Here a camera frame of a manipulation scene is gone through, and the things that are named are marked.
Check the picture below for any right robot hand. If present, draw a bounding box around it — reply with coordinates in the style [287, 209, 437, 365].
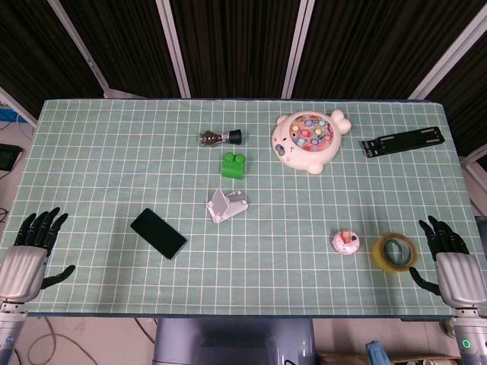
[409, 215, 487, 309]

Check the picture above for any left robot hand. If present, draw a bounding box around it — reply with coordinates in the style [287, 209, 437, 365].
[0, 207, 76, 302]

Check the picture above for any black smartphone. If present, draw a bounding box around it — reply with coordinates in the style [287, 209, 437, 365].
[130, 208, 189, 261]

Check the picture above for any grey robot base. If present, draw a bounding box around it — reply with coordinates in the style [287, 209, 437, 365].
[152, 318, 317, 365]

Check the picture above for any white phone stand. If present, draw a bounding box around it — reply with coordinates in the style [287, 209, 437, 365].
[205, 189, 250, 224]

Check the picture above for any clear packing tape roll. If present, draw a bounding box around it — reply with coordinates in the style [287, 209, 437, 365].
[371, 232, 419, 274]

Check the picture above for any cardboard piece on floor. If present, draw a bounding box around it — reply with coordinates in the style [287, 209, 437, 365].
[317, 351, 461, 365]

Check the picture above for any blue object on floor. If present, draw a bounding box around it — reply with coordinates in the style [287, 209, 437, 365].
[364, 340, 386, 365]

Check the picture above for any pink toy cake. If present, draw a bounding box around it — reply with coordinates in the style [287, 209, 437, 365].
[333, 228, 361, 256]

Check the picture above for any black box on floor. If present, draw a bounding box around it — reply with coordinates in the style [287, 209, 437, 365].
[0, 143, 21, 172]

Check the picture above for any white seal fishing toy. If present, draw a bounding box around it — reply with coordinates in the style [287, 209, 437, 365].
[271, 109, 352, 176]

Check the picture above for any green grid tablecloth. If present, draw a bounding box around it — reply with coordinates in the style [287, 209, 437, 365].
[0, 99, 487, 317]

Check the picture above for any green toy block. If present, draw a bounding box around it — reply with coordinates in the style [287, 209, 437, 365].
[221, 151, 247, 180]

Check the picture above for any black folding bracket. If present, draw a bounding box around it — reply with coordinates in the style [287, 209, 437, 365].
[359, 125, 445, 158]

